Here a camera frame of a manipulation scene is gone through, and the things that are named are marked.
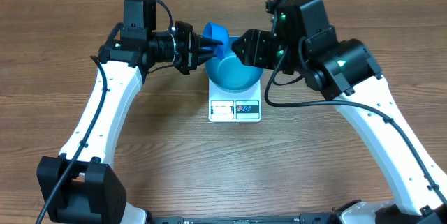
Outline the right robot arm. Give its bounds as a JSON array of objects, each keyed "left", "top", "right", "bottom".
[{"left": 232, "top": 0, "right": 446, "bottom": 223}]

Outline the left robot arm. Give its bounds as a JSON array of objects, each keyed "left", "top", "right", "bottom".
[{"left": 36, "top": 21, "right": 229, "bottom": 224}]

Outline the blue metal bowl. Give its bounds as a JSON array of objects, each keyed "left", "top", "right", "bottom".
[{"left": 205, "top": 36, "right": 264, "bottom": 93}]

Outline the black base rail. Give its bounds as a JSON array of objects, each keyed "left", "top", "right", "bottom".
[{"left": 148, "top": 213, "right": 341, "bottom": 224}]

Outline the white digital kitchen scale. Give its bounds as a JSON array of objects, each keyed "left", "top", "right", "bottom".
[{"left": 208, "top": 80, "right": 262, "bottom": 123}]

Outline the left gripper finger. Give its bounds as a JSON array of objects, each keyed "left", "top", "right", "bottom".
[
  {"left": 191, "top": 50, "right": 214, "bottom": 66},
  {"left": 191, "top": 32, "right": 224, "bottom": 48}
]

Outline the blue plastic measuring scoop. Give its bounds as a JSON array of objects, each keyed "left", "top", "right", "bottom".
[{"left": 203, "top": 22, "right": 230, "bottom": 60}]

